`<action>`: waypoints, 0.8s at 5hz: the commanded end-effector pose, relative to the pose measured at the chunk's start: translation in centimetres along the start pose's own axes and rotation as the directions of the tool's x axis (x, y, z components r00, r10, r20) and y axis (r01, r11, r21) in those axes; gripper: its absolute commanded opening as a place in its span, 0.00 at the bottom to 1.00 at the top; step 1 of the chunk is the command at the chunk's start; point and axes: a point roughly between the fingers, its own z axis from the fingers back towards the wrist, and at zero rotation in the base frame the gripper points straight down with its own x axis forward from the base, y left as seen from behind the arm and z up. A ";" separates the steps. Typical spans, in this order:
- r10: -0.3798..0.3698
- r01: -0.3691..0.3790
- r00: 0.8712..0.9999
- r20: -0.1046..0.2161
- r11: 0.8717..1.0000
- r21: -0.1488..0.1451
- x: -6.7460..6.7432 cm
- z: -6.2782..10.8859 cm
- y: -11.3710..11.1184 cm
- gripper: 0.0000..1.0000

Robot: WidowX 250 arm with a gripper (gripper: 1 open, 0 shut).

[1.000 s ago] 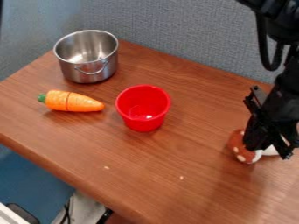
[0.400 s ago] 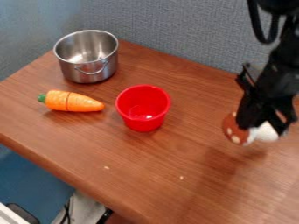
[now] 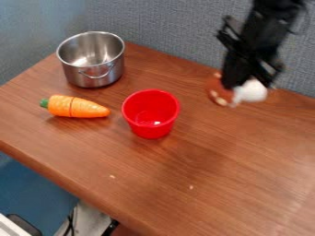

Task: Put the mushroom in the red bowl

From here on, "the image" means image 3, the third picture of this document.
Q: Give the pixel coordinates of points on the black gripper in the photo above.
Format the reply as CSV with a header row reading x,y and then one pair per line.
x,y
252,43

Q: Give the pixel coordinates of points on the brown white plush mushroom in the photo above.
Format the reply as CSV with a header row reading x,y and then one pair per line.
x,y
250,92

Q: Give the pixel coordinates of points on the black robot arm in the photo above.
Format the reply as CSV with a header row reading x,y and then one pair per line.
x,y
284,10

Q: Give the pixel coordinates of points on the red plastic bowl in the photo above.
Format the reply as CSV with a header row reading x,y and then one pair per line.
x,y
152,111

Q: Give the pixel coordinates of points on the stainless steel pot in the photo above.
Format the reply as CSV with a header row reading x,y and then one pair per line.
x,y
93,59

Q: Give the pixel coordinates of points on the orange toy carrot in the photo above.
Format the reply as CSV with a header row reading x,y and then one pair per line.
x,y
67,106

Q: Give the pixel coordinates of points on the white table leg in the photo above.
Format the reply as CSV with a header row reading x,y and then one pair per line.
x,y
90,221

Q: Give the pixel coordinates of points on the black white object corner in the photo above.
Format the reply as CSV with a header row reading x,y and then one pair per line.
x,y
14,226

